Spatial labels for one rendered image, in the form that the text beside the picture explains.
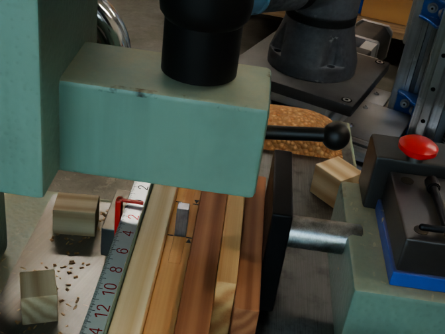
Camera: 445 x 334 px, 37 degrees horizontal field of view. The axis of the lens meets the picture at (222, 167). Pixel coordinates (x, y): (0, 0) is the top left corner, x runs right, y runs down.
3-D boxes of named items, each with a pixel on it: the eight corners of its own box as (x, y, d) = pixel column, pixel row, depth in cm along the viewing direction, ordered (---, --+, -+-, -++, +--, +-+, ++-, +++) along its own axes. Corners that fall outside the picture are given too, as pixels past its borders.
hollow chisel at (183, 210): (183, 262, 53) (189, 210, 50) (171, 260, 53) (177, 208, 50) (184, 254, 54) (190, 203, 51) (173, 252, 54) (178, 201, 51)
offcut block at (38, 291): (20, 298, 63) (19, 272, 62) (55, 294, 64) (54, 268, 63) (22, 325, 61) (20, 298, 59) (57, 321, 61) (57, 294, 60)
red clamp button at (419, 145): (439, 165, 50) (443, 154, 50) (399, 160, 50) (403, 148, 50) (432, 145, 53) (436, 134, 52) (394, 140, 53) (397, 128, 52)
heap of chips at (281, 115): (343, 161, 72) (348, 138, 71) (227, 144, 72) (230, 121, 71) (338, 124, 79) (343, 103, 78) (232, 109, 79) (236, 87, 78)
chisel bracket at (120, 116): (251, 218, 47) (270, 110, 42) (52, 189, 47) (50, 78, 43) (255, 163, 53) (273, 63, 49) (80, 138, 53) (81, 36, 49)
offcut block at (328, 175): (308, 191, 66) (315, 164, 65) (332, 182, 68) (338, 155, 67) (334, 209, 64) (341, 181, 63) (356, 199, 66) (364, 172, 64)
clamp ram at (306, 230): (351, 324, 51) (380, 229, 46) (253, 309, 51) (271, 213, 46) (342, 249, 58) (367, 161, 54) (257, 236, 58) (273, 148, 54)
